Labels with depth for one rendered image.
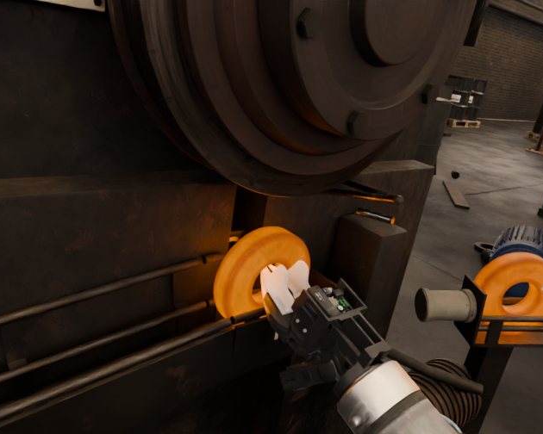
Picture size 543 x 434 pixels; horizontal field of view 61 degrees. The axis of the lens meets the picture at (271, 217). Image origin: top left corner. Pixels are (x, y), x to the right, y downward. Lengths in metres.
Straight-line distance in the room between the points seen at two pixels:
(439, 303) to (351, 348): 0.34
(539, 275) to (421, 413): 0.47
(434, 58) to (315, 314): 0.33
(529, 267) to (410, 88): 0.46
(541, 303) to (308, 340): 0.52
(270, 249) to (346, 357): 0.18
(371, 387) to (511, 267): 0.44
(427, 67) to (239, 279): 0.35
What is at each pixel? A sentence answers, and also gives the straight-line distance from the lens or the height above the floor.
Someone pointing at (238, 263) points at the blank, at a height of 0.78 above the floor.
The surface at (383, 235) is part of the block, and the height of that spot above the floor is 0.80.
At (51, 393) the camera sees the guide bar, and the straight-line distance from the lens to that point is 0.56.
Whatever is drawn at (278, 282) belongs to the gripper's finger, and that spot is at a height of 0.76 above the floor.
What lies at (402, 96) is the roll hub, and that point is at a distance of 0.56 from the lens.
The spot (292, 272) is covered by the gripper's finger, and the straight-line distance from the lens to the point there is 0.66.
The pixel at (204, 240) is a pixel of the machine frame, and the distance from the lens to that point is 0.66.
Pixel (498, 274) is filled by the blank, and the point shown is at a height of 0.75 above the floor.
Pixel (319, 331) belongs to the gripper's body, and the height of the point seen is 0.75.
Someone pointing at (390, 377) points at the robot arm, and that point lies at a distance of 0.55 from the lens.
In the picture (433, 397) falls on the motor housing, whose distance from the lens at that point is 0.92.
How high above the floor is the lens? 1.06
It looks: 20 degrees down
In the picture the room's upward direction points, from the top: 10 degrees clockwise
